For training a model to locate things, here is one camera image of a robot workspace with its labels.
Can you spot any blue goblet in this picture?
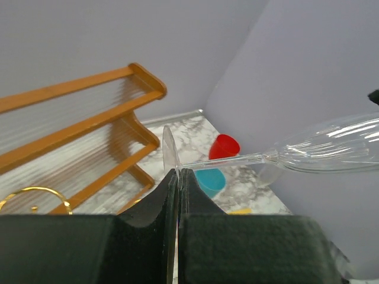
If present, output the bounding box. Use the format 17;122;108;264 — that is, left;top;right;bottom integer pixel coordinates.
195;169;226;198

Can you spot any red goblet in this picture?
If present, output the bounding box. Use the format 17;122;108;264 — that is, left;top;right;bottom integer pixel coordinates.
208;134;240;160

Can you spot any clear wine glass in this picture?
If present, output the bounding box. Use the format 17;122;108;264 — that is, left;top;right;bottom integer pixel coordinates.
162;112;378;180

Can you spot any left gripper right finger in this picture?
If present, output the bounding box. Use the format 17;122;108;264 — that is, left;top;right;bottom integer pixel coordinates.
178;169;343;283

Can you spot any wooden two-tier shelf rack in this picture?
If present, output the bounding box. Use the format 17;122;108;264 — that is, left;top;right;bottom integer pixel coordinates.
1;63;167;215

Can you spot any gold wire wine glass rack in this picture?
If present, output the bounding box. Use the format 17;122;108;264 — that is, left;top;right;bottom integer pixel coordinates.
1;186;73;215

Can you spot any yellow padded envelope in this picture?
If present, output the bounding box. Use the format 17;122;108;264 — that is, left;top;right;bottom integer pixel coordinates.
229;208;252;215

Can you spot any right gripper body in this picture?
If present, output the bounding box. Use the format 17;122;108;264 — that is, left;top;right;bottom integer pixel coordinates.
367;89;379;104

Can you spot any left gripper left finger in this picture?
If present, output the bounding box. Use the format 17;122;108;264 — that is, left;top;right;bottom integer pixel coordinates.
1;170;177;283

